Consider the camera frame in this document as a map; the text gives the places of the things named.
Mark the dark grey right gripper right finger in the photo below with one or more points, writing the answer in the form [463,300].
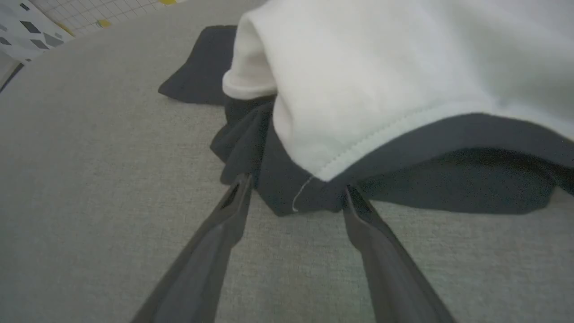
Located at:
[385,269]

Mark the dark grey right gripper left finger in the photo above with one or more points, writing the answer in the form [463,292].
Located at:
[210,260]

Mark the white and black t-shirt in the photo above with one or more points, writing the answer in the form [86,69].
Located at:
[358,67]

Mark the white board with grey squares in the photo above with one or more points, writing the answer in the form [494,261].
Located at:
[31,31]

